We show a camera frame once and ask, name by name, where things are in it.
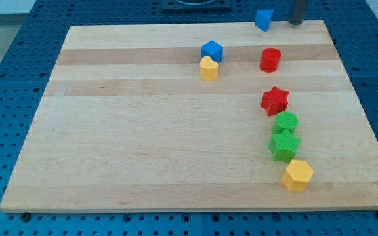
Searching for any light wooden board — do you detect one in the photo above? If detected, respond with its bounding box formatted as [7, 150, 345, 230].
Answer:
[0, 20, 378, 213]

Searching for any red star block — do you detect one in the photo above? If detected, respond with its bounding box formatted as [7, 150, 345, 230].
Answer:
[261, 86, 289, 116]

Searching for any yellow heart block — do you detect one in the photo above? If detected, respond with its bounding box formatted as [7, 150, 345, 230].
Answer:
[199, 56, 219, 81]

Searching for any yellow hexagon block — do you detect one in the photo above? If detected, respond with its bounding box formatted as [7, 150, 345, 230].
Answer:
[282, 159, 314, 191]

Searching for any red cylinder block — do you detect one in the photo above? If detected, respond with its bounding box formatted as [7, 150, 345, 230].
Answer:
[259, 47, 282, 73]

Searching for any blue cube block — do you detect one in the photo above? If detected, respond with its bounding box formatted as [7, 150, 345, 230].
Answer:
[201, 40, 224, 62]

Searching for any green cylinder block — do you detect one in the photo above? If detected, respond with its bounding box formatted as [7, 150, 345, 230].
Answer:
[272, 111, 299, 134]

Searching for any blue triangular prism block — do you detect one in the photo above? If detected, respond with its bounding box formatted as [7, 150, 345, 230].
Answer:
[254, 9, 274, 32]

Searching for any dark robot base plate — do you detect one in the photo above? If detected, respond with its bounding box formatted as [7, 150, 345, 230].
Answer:
[161, 0, 232, 11]

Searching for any green star block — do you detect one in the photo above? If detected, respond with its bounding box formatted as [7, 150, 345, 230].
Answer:
[268, 130, 301, 163]

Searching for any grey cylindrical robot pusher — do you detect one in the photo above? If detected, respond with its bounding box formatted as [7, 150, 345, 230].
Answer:
[288, 0, 310, 26]

